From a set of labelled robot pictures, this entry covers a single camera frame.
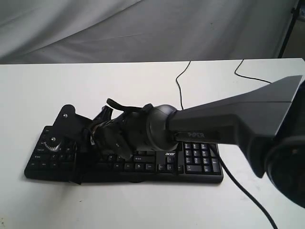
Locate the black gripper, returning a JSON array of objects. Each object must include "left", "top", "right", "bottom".
[{"left": 46, "top": 104, "right": 112, "bottom": 185}]

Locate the black acer keyboard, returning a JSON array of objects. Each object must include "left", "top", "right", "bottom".
[{"left": 24, "top": 125, "right": 224, "bottom": 184}]

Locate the grey backdrop cloth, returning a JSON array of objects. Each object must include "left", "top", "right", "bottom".
[{"left": 0, "top": 0, "right": 298, "bottom": 64}]

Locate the black tripod stand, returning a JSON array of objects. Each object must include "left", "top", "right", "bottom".
[{"left": 277, "top": 0, "right": 302, "bottom": 58}]

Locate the black USB cable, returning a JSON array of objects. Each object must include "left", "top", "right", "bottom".
[{"left": 175, "top": 59, "right": 272, "bottom": 110}]

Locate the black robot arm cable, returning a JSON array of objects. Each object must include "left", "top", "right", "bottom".
[{"left": 209, "top": 143, "right": 279, "bottom": 229}]

